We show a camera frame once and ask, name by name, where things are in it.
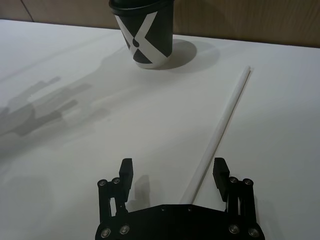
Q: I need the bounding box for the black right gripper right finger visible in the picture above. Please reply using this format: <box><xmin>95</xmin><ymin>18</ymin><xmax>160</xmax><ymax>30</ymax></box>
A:
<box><xmin>211</xmin><ymin>157</ymin><xmax>256</xmax><ymax>224</ymax></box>

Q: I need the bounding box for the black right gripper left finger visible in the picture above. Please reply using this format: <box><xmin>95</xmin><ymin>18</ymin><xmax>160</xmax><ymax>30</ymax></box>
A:
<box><xmin>96</xmin><ymin>157</ymin><xmax>135</xmax><ymax>224</ymax></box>

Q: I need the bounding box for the white drinking straw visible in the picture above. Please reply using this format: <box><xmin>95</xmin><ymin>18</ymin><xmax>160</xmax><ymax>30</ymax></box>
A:
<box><xmin>178</xmin><ymin>65</ymin><xmax>252</xmax><ymax>206</ymax></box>

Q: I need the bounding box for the white table cloth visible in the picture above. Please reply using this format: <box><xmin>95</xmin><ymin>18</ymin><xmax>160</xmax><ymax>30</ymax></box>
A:
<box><xmin>0</xmin><ymin>18</ymin><xmax>320</xmax><ymax>240</ymax></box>

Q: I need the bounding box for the black paper cup white cross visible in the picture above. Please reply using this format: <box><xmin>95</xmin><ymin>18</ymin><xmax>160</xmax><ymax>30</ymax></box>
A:
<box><xmin>111</xmin><ymin>8</ymin><xmax>174</xmax><ymax>69</ymax></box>

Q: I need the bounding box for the black plastic cup lid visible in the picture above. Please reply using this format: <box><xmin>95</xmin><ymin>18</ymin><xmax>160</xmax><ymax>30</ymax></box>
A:
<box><xmin>108</xmin><ymin>0</ymin><xmax>176</xmax><ymax>17</ymax></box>

